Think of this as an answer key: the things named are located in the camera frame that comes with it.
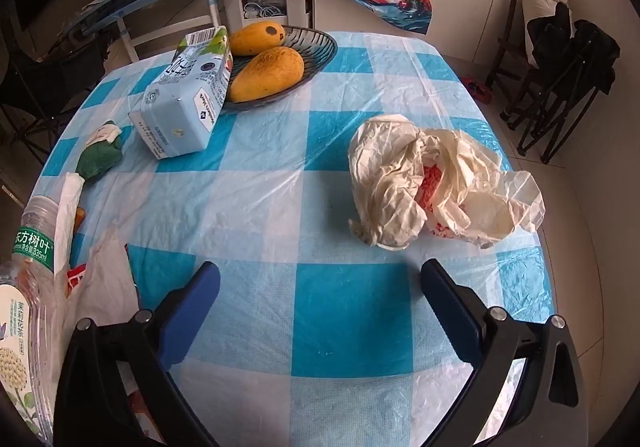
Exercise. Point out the red slipper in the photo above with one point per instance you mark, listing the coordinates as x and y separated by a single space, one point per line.
477 89

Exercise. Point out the dark glass fruit dish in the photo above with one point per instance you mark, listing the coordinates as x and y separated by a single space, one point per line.
315 47

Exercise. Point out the white sack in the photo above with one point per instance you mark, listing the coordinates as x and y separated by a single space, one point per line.
540 2

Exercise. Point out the yellow mango with dark spot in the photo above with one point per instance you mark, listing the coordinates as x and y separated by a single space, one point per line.
255 39

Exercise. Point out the blue checked plastic tablecloth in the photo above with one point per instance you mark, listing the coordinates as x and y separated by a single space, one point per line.
350 307

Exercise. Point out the white tissue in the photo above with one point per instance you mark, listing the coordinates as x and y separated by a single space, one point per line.
385 177

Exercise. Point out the clear bottle with floral label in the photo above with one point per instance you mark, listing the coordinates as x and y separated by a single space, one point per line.
20 352

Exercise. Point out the light blue milk carton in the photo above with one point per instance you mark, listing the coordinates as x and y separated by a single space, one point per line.
175 117

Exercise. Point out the red and orange snack wrapper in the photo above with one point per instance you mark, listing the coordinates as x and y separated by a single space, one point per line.
105 272

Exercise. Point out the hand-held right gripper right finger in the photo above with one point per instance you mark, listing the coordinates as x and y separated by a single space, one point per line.
450 312

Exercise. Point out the folded black camping chair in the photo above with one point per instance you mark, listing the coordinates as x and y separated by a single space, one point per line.
590 52

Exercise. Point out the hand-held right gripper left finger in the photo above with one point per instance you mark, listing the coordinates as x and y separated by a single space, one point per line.
192 317

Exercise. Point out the clear bottle with green label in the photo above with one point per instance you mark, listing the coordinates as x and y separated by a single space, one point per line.
35 237

